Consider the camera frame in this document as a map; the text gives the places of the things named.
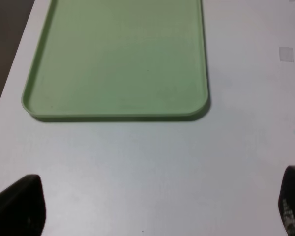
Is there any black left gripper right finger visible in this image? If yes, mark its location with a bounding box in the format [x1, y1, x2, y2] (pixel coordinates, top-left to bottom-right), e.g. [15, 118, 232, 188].
[278, 166, 295, 236]

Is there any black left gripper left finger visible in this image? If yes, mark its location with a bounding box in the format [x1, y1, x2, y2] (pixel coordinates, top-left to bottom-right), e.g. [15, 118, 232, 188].
[0, 174, 46, 236]

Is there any light green plastic tray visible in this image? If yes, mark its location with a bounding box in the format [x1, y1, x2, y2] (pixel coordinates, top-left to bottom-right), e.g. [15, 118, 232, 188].
[22, 0, 209, 120]

